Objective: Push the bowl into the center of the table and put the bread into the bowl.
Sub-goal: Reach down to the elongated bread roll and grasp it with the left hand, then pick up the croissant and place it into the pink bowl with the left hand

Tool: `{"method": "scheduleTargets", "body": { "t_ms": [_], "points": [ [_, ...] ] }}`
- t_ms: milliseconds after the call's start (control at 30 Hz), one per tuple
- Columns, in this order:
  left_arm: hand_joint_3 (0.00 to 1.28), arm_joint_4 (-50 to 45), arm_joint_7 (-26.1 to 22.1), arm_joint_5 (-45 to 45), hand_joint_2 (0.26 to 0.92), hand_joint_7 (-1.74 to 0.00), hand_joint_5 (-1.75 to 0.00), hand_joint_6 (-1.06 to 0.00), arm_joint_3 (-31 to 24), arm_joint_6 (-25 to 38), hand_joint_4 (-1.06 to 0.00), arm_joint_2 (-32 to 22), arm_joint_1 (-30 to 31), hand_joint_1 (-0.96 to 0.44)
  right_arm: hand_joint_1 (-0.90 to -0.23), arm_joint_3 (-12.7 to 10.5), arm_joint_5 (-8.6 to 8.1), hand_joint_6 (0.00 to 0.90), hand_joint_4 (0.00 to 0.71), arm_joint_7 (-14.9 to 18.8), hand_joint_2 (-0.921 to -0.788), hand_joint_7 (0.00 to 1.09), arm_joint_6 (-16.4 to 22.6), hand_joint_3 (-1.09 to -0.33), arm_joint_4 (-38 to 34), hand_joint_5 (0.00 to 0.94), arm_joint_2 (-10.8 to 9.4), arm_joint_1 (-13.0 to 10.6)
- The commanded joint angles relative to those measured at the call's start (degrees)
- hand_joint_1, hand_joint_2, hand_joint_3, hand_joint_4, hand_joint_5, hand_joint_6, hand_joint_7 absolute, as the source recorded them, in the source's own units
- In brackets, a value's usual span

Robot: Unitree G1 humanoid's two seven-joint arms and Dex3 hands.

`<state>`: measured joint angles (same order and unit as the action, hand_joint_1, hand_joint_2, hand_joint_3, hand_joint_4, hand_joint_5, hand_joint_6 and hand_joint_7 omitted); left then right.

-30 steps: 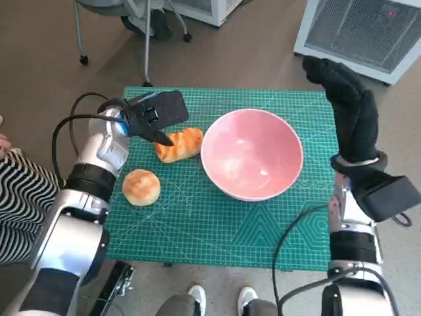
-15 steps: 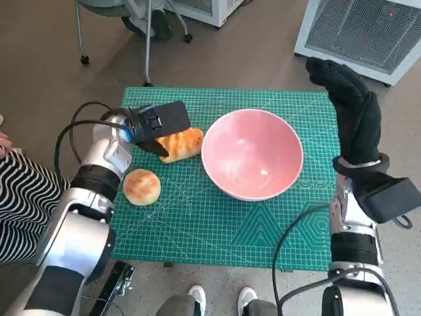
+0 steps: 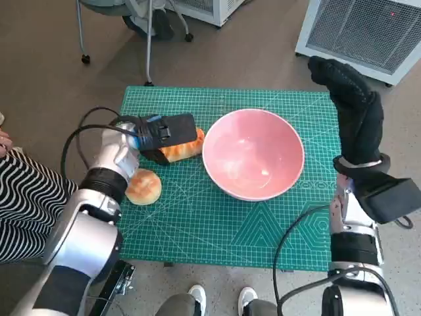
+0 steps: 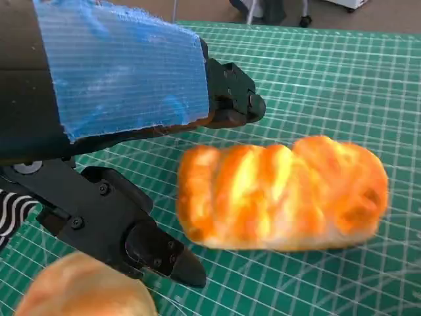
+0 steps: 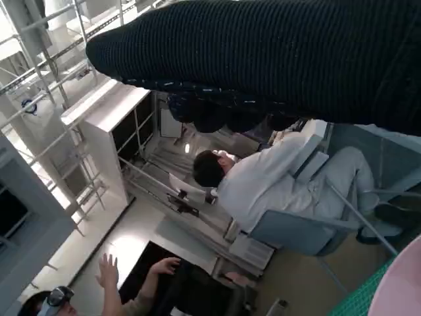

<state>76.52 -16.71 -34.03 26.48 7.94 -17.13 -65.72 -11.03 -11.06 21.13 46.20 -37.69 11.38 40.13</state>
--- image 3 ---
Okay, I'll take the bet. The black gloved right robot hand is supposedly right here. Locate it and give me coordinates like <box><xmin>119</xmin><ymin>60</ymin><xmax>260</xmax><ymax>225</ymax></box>
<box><xmin>308</xmin><ymin>55</ymin><xmax>385</xmax><ymax>164</ymax></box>

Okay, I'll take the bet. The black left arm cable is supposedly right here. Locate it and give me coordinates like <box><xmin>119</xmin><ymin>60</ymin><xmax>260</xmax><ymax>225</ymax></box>
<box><xmin>61</xmin><ymin>107</ymin><xmax>139</xmax><ymax>172</ymax></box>

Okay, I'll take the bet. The pink bowl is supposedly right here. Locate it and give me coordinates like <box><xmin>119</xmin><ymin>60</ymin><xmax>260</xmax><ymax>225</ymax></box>
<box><xmin>201</xmin><ymin>108</ymin><xmax>305</xmax><ymax>202</ymax></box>

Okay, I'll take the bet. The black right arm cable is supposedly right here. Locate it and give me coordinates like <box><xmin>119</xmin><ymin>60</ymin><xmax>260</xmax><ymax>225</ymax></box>
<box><xmin>272</xmin><ymin>203</ymin><xmax>401</xmax><ymax>316</ymax></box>

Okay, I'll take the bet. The large white mesh cabinet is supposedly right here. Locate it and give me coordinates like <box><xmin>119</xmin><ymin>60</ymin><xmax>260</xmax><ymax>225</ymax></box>
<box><xmin>295</xmin><ymin>0</ymin><xmax>421</xmax><ymax>87</ymax></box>

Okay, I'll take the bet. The short black camera cable loop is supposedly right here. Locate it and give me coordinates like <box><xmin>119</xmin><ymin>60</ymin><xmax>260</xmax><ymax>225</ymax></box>
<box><xmin>394</xmin><ymin>215</ymin><xmax>414</xmax><ymax>230</ymax></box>

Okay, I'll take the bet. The green cutting mat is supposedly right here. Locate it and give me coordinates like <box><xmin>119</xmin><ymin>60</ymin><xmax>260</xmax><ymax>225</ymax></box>
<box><xmin>116</xmin><ymin>86</ymin><xmax>343</xmax><ymax>273</ymax></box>

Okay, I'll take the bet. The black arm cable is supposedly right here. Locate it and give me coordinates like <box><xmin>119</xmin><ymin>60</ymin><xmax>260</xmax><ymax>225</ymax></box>
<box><xmin>61</xmin><ymin>107</ymin><xmax>139</xmax><ymax>172</ymax></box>
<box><xmin>272</xmin><ymin>203</ymin><xmax>401</xmax><ymax>316</ymax></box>

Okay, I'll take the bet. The small white mesh cabinet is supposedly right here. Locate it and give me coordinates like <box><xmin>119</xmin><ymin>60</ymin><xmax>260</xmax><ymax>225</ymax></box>
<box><xmin>164</xmin><ymin>0</ymin><xmax>246</xmax><ymax>28</ymax></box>

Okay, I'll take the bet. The person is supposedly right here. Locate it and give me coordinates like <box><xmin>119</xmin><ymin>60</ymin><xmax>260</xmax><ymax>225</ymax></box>
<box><xmin>0</xmin><ymin>111</ymin><xmax>80</xmax><ymax>264</ymax></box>
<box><xmin>154</xmin><ymin>285</ymin><xmax>280</xmax><ymax>316</ymax></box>

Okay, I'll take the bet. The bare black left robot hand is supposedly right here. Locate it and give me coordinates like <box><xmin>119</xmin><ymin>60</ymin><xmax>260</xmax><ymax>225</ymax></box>
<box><xmin>133</xmin><ymin>113</ymin><xmax>198</xmax><ymax>165</ymax></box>

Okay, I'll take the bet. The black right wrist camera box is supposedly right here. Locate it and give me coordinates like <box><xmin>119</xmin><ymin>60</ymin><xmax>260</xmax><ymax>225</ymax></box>
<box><xmin>355</xmin><ymin>172</ymin><xmax>421</xmax><ymax>224</ymax></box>

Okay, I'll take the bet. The chair with grey metal legs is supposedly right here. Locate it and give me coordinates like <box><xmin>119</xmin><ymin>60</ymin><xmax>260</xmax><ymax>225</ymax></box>
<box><xmin>75</xmin><ymin>0</ymin><xmax>155</xmax><ymax>87</ymax></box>

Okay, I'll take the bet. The long orange striped toy bread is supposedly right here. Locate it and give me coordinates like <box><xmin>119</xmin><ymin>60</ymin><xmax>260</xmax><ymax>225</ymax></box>
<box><xmin>159</xmin><ymin>128</ymin><xmax>207</xmax><ymax>163</ymax></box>

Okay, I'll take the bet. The black metal stand frame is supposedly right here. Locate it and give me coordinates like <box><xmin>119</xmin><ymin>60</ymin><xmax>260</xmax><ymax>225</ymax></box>
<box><xmin>88</xmin><ymin>259</ymin><xmax>136</xmax><ymax>316</ymax></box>

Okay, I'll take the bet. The round toy bread bun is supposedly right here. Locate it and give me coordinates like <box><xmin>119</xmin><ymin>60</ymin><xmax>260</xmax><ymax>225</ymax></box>
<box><xmin>124</xmin><ymin>168</ymin><xmax>162</xmax><ymax>207</ymax></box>

